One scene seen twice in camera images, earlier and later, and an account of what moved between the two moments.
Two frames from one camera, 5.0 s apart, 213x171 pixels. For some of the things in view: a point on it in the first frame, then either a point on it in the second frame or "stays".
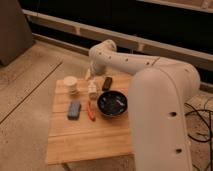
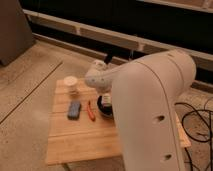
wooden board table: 86,130 stays
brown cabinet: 15,33 stays
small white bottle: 92,89 to 106,100
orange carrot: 91,113 stays
